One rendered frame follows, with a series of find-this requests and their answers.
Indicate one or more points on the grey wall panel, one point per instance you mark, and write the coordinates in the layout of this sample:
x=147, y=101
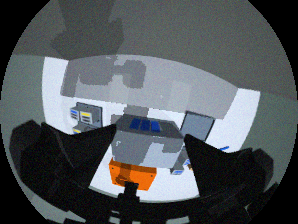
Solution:
x=228, y=38

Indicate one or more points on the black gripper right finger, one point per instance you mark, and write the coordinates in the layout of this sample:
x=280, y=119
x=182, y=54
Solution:
x=209, y=164

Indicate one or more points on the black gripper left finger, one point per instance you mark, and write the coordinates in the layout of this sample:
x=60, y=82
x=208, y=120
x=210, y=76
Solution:
x=84, y=151

